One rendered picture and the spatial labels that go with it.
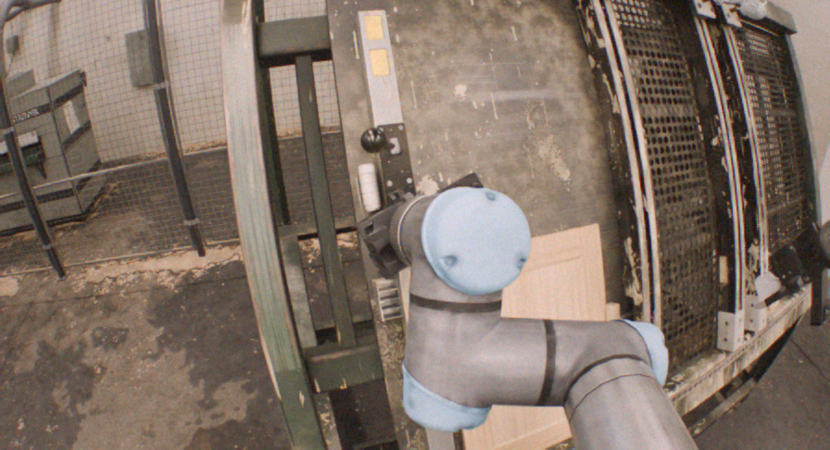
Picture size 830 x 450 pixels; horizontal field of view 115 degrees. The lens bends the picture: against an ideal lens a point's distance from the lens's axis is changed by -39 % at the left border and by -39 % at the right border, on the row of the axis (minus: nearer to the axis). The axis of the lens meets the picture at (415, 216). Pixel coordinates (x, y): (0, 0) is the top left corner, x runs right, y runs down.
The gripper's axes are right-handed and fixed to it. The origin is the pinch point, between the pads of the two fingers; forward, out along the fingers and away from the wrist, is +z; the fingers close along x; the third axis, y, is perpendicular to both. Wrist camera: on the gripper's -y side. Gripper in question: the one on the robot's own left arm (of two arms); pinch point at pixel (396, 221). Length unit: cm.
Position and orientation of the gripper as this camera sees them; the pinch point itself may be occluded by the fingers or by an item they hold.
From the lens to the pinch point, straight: 63.1
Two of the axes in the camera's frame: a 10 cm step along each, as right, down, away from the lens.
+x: 4.8, 8.7, 1.3
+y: -8.4, 4.9, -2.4
